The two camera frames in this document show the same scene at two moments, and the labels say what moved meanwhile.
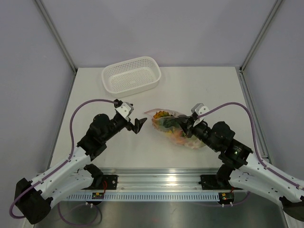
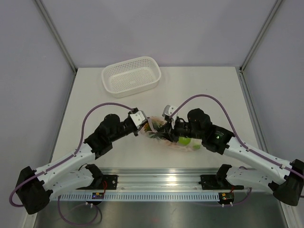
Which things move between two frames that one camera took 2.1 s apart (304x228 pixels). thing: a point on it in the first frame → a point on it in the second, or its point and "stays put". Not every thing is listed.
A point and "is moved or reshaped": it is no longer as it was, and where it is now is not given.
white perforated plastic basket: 131,77 stays put
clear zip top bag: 167,123 is moved or reshaped
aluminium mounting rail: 159,178 stays put
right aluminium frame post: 256,42 stays put
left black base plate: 109,182 stays put
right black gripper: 189,128 → 167,131
